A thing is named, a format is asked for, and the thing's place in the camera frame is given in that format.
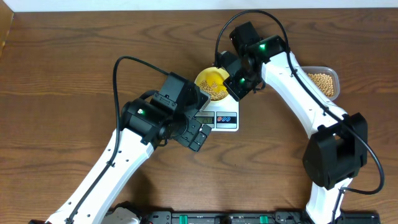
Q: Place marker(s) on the yellow plastic measuring scoop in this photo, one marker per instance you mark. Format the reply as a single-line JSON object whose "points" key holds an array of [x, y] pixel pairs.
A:
{"points": [[215, 81]]}

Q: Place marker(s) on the yellow plastic bowl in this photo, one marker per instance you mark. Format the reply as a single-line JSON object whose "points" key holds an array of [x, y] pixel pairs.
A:
{"points": [[201, 75]]}

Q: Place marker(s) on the white digital kitchen scale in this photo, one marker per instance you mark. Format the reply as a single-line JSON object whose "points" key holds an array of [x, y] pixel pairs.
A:
{"points": [[221, 115]]}

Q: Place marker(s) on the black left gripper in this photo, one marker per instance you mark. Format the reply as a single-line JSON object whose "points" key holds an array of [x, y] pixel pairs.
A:
{"points": [[187, 137]]}

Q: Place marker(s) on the pile of soybeans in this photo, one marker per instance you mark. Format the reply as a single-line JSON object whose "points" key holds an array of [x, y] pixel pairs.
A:
{"points": [[324, 82]]}

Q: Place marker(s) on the clear plastic bean container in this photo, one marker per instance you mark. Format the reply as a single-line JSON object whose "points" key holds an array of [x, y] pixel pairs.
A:
{"points": [[328, 71]]}

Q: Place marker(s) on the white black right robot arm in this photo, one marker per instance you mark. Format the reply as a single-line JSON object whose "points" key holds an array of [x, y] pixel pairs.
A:
{"points": [[337, 146]]}

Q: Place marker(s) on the soybeans in yellow bowl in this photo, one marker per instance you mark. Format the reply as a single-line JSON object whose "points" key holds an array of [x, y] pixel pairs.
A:
{"points": [[216, 91]]}

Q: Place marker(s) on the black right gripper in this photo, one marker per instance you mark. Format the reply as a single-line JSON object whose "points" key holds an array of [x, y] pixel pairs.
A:
{"points": [[237, 93]]}

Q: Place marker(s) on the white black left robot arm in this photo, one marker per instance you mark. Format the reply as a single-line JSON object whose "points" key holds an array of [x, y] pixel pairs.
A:
{"points": [[142, 125]]}

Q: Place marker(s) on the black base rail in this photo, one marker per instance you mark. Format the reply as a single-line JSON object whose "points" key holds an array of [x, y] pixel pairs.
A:
{"points": [[280, 217]]}

